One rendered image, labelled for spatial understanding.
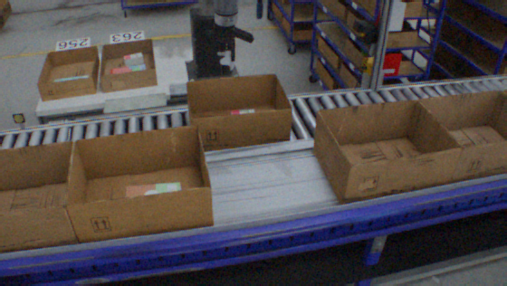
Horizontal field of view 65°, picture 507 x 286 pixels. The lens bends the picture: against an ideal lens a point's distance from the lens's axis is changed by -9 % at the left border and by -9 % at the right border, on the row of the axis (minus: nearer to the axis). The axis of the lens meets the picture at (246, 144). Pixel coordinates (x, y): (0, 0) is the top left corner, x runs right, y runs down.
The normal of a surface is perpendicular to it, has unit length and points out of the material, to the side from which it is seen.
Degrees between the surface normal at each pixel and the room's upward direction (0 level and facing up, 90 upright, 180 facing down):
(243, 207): 0
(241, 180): 0
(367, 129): 89
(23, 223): 90
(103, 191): 1
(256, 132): 91
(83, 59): 88
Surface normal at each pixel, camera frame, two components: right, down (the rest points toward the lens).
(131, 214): 0.21, 0.60
